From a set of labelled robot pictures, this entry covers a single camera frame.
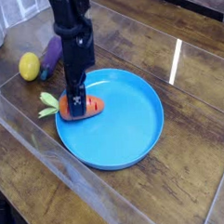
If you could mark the yellow toy lemon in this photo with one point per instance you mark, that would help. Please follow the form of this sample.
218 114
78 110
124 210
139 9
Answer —
29 66

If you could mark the grey white curtain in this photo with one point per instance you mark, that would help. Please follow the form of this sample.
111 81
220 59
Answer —
13 12

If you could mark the blue round tray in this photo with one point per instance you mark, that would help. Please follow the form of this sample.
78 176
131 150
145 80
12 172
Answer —
126 130

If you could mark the dark wooden board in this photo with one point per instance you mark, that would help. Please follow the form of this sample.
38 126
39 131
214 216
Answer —
198 9

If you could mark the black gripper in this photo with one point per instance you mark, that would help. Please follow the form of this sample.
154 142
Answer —
78 55

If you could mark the purple toy eggplant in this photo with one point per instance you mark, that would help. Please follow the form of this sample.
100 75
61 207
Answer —
52 56

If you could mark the clear acrylic barrier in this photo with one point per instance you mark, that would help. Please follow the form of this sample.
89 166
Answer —
108 203

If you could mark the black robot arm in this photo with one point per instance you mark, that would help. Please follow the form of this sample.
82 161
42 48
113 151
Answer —
70 14

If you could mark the orange toy carrot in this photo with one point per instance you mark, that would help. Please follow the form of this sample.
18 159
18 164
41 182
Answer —
94 105

